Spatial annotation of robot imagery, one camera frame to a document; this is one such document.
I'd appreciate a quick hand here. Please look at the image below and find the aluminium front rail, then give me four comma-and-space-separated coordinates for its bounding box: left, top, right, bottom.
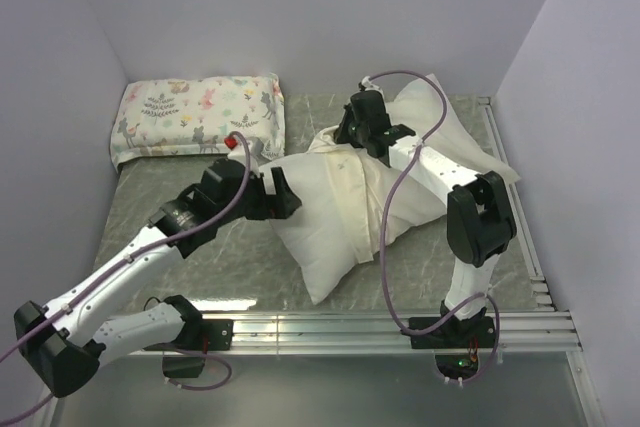
99, 309, 584, 356

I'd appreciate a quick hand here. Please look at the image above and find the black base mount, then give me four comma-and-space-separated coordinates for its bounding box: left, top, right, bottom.
409, 310, 501, 386
143, 295, 234, 384

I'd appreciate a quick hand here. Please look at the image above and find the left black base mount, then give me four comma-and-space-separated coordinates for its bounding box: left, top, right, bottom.
143, 295, 234, 384

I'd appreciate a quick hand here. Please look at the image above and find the aluminium rail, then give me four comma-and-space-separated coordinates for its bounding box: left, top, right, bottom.
99, 309, 584, 356
476, 97, 557, 312

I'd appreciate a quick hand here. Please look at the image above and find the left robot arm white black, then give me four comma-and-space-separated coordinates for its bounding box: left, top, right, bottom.
14, 159, 302, 398

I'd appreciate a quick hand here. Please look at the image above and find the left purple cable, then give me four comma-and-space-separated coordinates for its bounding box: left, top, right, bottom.
0, 132, 251, 363

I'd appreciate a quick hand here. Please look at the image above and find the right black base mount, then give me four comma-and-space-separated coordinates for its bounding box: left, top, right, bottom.
409, 310, 501, 386

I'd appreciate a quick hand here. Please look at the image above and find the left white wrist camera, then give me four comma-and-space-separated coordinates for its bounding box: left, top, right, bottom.
224, 135, 264, 174

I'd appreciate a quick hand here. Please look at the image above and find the cream pillowcase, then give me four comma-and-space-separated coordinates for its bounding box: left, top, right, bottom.
307, 75, 519, 269

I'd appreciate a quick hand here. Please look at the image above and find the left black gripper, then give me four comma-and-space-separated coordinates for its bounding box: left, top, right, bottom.
216, 165, 301, 225

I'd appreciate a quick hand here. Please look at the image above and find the purple cable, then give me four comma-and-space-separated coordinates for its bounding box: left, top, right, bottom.
369, 70, 501, 388
0, 132, 251, 363

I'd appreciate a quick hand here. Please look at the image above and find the animal print patterned pillow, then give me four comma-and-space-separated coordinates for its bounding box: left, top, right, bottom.
110, 73, 286, 168

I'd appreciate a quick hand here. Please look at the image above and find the white pillow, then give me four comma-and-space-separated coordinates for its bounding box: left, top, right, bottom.
260, 153, 356, 305

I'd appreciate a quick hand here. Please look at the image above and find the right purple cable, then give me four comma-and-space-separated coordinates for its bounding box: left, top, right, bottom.
369, 70, 501, 388

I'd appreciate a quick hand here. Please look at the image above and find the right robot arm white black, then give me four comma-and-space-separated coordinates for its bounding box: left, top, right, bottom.
334, 90, 517, 347

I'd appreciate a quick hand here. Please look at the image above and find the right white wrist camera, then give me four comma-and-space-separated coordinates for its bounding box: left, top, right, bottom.
358, 76, 383, 93

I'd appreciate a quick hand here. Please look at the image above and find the aluminium right side rail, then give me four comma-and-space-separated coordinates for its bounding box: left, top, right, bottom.
476, 97, 557, 312

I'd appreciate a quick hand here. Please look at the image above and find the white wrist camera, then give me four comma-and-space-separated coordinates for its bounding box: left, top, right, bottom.
358, 76, 383, 93
224, 135, 264, 174

